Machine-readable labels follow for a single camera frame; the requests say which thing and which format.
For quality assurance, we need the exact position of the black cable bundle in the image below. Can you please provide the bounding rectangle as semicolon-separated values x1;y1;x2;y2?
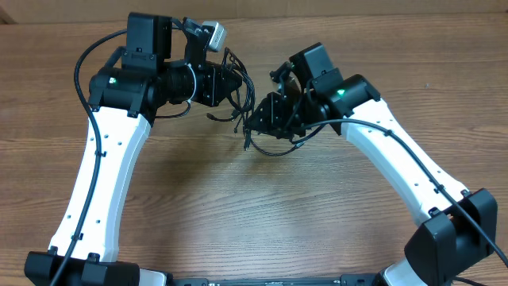
206;46;257;134

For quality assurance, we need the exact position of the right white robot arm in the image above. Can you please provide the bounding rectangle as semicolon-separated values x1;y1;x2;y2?
245;43;501;285

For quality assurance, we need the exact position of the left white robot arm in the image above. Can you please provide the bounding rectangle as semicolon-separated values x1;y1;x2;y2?
24;13;241;285

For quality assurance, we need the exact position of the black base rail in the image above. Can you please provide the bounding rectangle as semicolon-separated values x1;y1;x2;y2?
167;273;383;286

